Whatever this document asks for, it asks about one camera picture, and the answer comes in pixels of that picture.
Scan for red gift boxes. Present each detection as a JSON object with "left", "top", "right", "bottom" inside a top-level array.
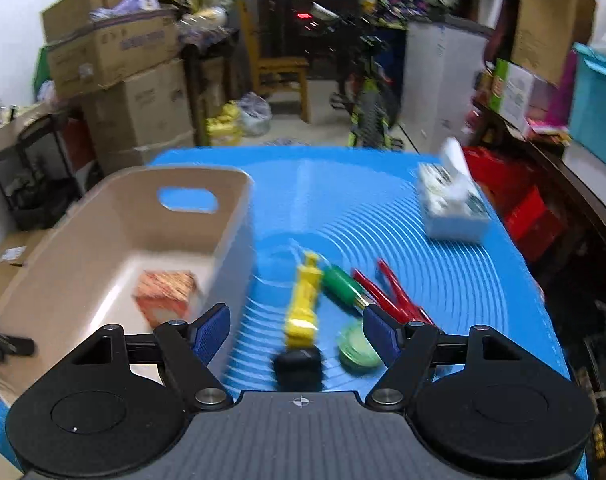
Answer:
[{"left": 463, "top": 146, "right": 566, "bottom": 261}]

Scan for torn open cardboard box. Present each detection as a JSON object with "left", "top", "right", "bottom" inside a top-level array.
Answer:
[{"left": 0, "top": 230, "right": 54, "bottom": 311}]

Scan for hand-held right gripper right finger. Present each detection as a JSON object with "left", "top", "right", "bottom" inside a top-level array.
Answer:
[{"left": 362, "top": 304, "right": 521, "bottom": 411}]

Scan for green bag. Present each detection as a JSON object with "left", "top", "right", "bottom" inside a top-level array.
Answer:
[{"left": 33, "top": 45, "right": 56, "bottom": 106}]

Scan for red pliers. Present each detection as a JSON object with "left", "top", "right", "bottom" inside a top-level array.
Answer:
[{"left": 352, "top": 259, "right": 436, "bottom": 328}]

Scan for dark wooden side table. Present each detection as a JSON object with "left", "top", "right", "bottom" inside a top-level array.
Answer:
[{"left": 470, "top": 100, "right": 606, "bottom": 281}]

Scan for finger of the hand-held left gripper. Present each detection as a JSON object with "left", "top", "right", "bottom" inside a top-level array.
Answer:
[{"left": 0, "top": 332, "right": 36, "bottom": 361}]

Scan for beige plastic basket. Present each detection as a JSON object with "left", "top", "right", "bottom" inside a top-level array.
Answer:
[{"left": 0, "top": 166, "right": 256, "bottom": 406}]

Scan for cardboard box with snacks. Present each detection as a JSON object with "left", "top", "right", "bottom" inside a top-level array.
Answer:
[{"left": 0, "top": 105, "right": 49, "bottom": 156}]

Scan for tissue box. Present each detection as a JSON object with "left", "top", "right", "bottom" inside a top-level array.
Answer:
[{"left": 417, "top": 137, "right": 491, "bottom": 243}]

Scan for black rounded object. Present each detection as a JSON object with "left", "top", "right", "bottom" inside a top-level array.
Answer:
[{"left": 274, "top": 347, "right": 324, "bottom": 392}]

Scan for clear plastic bag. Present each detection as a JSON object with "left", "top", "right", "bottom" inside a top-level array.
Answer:
[{"left": 238, "top": 92, "right": 273, "bottom": 137}]

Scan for white box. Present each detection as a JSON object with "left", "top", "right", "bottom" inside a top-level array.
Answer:
[{"left": 563, "top": 145, "right": 606, "bottom": 196}]

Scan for tall brown cardboard box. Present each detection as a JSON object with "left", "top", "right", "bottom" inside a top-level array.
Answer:
[{"left": 80, "top": 60, "right": 194, "bottom": 153}]

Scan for wooden chair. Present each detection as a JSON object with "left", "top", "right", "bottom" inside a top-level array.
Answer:
[{"left": 238, "top": 0, "right": 311, "bottom": 121}]

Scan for pink bag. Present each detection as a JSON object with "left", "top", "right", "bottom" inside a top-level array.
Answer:
[{"left": 548, "top": 50, "right": 578, "bottom": 126}]

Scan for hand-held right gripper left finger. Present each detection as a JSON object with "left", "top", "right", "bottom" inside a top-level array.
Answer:
[{"left": 70, "top": 303, "right": 234, "bottom": 411}]

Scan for black trolley cart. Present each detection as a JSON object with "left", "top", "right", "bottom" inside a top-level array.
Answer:
[{"left": 0, "top": 110, "right": 84, "bottom": 231}]

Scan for blue storage bin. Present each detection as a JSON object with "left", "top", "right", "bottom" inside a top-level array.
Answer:
[{"left": 568, "top": 42, "right": 606, "bottom": 181}]

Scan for yellow bottles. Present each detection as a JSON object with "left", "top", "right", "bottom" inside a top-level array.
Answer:
[{"left": 205, "top": 102, "right": 244, "bottom": 147}]

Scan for green white carton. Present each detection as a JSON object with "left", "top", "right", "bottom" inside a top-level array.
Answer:
[{"left": 489, "top": 58, "right": 536, "bottom": 131}]

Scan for bicycle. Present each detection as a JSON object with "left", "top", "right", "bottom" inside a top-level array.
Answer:
[{"left": 303, "top": 2, "right": 404, "bottom": 148}]

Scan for blue silicone mat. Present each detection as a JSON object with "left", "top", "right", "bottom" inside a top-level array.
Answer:
[{"left": 0, "top": 146, "right": 588, "bottom": 480}]

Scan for small patterned box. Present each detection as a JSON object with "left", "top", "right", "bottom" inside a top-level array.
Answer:
[{"left": 133, "top": 270, "right": 204, "bottom": 326}]

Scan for flat upright cardboard box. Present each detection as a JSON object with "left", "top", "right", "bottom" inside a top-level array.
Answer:
[{"left": 512, "top": 0, "right": 596, "bottom": 86}]

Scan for green tape roll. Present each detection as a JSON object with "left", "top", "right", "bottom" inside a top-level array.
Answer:
[{"left": 337, "top": 322, "right": 384, "bottom": 371}]

